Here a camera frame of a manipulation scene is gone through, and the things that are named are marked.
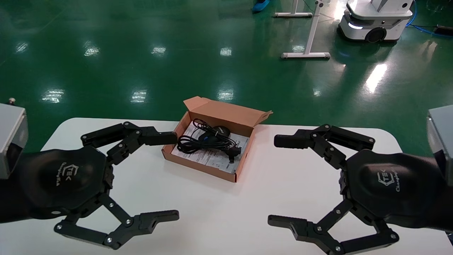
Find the white T-shaped stand leg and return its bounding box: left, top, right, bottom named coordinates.
left=281, top=0, right=331, bottom=59

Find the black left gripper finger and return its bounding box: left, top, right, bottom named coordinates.
left=81, top=121, right=178, bottom=165

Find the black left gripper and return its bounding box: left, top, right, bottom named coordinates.
left=0, top=145, right=180, bottom=250

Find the blue floor cable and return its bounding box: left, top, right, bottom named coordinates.
left=406, top=0, right=453, bottom=37

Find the white stand foot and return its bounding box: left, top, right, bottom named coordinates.
left=273, top=0, right=313, bottom=18

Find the brown cardboard box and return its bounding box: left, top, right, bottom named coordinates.
left=162, top=96, right=274, bottom=183

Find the black power cable with plug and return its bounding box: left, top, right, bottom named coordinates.
left=177, top=132, right=243, bottom=164

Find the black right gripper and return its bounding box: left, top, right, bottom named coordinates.
left=268, top=149, right=453, bottom=255

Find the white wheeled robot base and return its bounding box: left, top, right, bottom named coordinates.
left=338, top=0, right=414, bottom=44

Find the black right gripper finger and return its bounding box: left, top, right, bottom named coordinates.
left=274, top=124, right=375, bottom=170

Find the white printed instruction sheet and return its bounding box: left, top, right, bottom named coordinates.
left=171, top=121, right=249, bottom=174

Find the thin black mouse cable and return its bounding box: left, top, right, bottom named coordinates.
left=192, top=118, right=217, bottom=136

